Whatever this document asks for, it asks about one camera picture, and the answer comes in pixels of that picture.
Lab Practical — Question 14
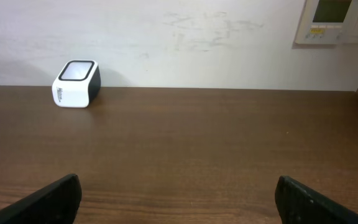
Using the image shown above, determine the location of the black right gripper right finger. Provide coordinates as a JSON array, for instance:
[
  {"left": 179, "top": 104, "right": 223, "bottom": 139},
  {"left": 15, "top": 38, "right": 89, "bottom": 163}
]
[{"left": 275, "top": 175, "right": 358, "bottom": 224}]

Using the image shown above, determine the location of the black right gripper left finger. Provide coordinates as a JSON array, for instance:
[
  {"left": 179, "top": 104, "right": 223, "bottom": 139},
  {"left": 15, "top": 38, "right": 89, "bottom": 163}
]
[{"left": 0, "top": 174, "right": 82, "bottom": 224}]

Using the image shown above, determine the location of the white barcode scanner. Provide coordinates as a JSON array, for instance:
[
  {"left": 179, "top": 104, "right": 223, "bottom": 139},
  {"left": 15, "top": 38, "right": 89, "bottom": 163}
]
[{"left": 52, "top": 60, "right": 101, "bottom": 108}]

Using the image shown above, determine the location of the beige wall control panel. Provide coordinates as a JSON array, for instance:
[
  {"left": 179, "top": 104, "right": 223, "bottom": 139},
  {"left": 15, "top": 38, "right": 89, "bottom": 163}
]
[{"left": 295, "top": 0, "right": 358, "bottom": 45}]

